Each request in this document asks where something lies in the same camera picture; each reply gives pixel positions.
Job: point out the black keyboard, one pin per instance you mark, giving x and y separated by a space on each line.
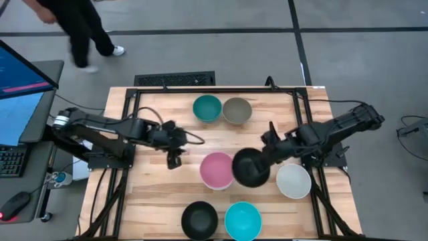
11 162

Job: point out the grey floor equipment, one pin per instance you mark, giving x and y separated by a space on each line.
418 129

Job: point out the teal green bowl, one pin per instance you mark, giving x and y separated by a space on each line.
207 108

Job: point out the black computer mouse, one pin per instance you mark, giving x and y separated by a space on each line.
15 204

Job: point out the black caster wheel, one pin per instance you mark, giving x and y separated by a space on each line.
47 217

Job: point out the black aluminium table frame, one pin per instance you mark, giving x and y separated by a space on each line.
214 90

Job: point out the pink bowl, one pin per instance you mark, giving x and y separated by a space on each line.
216 170
216 188

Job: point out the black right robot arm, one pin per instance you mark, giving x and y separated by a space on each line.
351 120

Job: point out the light blue screen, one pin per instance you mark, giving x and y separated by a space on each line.
16 117

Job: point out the computer monitor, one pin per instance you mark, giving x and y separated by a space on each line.
20 73

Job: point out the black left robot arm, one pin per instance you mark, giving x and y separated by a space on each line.
130 129

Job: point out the grey bowl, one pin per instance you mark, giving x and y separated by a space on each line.
237 111

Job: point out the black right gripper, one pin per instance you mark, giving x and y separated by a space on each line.
275 145

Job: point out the cyan bowl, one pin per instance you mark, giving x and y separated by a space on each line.
243 221

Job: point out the white floor box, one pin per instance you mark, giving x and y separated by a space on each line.
80 172

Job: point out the black table clamp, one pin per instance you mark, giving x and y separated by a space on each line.
270 83
164 87

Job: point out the person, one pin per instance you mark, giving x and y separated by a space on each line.
80 30

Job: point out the black bowl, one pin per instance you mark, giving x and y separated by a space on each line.
245 175
199 221

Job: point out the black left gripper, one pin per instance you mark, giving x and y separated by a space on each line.
172 137

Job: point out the dark grey desk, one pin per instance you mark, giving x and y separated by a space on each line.
36 187

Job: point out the white bowl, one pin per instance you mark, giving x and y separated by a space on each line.
293 181

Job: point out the white cup with blue lid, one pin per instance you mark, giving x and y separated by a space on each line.
61 179

